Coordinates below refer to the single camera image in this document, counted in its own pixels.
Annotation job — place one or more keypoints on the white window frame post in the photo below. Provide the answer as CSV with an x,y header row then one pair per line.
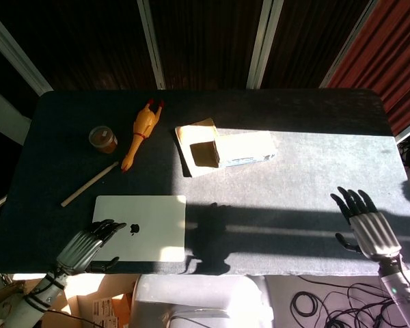
x,y
348,44
259,51
153,51
20,58

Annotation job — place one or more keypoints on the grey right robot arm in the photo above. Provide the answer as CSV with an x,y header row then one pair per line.
x,y
396,280

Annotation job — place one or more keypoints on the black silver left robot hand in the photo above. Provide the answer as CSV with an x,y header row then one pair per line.
x,y
80,249

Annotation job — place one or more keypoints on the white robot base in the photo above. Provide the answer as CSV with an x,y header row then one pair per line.
x,y
198,294

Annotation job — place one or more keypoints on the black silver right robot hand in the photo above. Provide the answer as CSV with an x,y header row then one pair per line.
x,y
376,235

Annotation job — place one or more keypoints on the open cardboard box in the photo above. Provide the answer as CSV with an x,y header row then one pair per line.
x,y
89,304

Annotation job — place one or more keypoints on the dark blue table cloth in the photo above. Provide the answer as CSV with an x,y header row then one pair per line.
x,y
294,177

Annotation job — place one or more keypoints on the red curtain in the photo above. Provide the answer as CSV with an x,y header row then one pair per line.
x,y
396,51

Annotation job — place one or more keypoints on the brown paper envelope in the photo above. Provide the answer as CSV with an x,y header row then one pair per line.
x,y
191,136

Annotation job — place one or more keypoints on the silver laptop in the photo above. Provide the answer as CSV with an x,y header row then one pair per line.
x,y
150,218

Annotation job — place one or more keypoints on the yellow rubber chicken toy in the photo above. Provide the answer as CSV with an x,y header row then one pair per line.
x,y
144,123

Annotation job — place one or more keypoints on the white cardboard box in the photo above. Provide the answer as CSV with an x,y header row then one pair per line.
x,y
246,145

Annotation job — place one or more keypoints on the small brown-filled jar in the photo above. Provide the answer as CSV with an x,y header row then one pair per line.
x,y
102,138

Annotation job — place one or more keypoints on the wooden stick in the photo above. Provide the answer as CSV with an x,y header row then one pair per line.
x,y
89,184

